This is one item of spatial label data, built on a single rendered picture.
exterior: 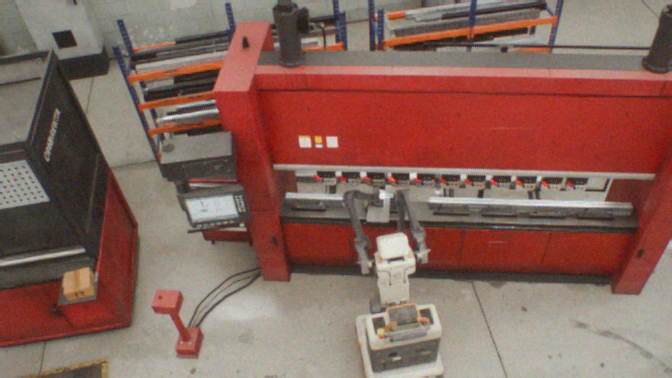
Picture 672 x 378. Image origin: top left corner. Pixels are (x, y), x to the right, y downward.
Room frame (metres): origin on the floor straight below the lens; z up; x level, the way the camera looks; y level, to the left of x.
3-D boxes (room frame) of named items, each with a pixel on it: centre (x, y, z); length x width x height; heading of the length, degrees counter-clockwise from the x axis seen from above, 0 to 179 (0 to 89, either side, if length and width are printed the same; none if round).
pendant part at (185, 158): (3.12, 0.99, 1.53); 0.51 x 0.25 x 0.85; 93
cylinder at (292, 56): (3.57, 0.19, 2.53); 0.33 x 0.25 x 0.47; 81
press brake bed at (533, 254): (3.21, -0.95, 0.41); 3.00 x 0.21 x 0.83; 81
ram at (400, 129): (3.26, -0.96, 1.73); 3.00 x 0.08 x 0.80; 81
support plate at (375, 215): (3.21, -0.30, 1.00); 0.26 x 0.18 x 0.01; 171
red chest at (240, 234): (3.93, 1.11, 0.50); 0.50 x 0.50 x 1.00; 81
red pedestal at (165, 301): (2.65, 1.46, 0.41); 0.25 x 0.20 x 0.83; 171
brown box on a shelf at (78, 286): (2.67, 2.11, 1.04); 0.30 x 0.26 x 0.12; 96
